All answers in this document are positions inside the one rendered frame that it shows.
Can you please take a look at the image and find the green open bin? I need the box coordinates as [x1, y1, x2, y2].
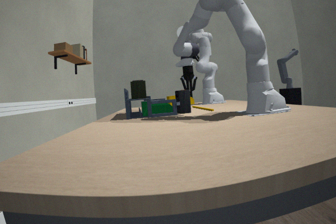
[142, 102, 173, 116]

